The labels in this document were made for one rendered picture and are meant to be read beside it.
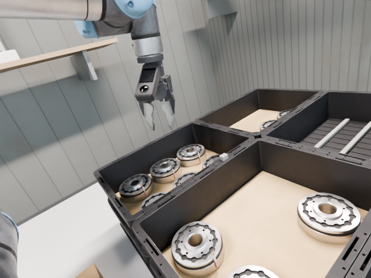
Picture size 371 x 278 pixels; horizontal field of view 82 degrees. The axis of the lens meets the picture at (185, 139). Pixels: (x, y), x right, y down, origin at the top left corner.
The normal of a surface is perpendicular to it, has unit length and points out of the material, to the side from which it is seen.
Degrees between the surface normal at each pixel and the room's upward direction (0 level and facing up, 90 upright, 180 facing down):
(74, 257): 0
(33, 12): 150
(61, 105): 90
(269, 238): 0
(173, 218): 90
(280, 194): 0
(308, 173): 90
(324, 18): 90
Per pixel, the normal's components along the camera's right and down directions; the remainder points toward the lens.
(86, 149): 0.60, 0.20
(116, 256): -0.24, -0.88
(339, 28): -0.76, 0.43
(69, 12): 0.37, 0.92
